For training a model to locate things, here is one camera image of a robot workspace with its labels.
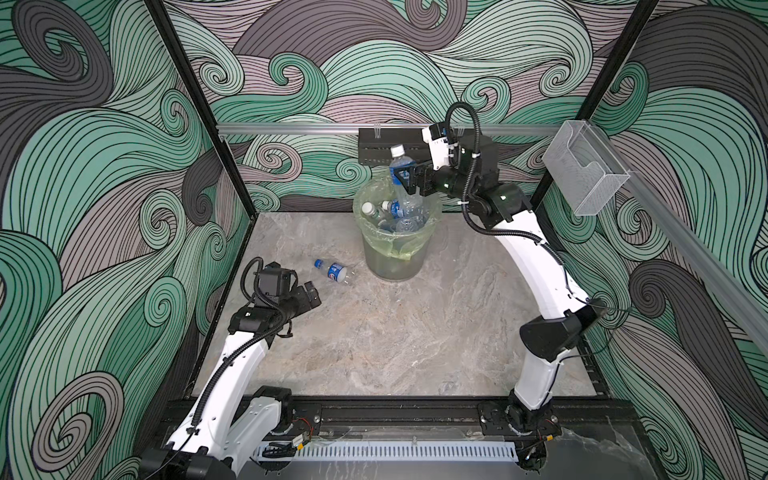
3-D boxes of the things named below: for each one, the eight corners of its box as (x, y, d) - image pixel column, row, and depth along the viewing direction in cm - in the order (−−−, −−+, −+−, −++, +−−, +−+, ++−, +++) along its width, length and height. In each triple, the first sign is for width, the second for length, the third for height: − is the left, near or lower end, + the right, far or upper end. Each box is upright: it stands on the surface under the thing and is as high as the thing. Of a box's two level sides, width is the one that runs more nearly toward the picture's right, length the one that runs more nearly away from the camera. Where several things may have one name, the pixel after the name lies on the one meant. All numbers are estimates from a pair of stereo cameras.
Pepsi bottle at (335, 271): (313, 274, 103) (311, 266, 100) (319, 264, 106) (317, 256, 102) (347, 286, 100) (346, 279, 96) (353, 276, 103) (352, 268, 99)
